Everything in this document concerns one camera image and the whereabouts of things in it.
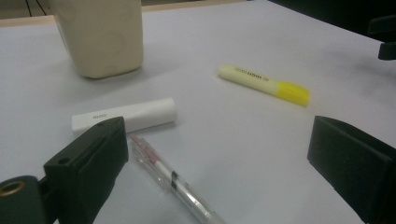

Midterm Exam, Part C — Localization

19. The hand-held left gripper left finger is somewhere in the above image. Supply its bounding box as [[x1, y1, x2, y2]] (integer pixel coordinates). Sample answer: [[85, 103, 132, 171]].
[[43, 116, 130, 224]]

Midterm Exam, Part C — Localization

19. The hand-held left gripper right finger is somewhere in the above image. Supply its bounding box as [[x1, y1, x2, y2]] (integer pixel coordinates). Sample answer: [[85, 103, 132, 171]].
[[306, 115, 396, 224]]

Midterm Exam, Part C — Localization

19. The white eraser stick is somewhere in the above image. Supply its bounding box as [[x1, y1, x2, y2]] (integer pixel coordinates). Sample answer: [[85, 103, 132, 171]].
[[71, 97, 177, 135]]

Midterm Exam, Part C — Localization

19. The clear ballpoint pen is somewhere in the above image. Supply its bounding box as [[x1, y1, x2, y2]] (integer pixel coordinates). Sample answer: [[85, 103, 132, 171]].
[[129, 133, 228, 224]]

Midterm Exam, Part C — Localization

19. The beige ceramic pen cup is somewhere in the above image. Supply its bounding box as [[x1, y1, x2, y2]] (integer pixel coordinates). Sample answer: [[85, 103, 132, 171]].
[[49, 0, 145, 79]]

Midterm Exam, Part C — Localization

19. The yellow highlighter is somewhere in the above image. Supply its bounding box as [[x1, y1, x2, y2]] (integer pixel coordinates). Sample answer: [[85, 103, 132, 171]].
[[217, 63, 311, 107]]

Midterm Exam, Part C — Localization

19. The black curtain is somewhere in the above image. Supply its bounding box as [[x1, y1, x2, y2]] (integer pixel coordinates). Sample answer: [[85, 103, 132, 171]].
[[268, 0, 396, 38]]

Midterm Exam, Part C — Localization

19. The white table mat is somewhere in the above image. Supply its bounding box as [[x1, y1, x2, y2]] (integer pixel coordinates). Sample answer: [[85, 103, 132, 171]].
[[0, 0, 396, 224]]

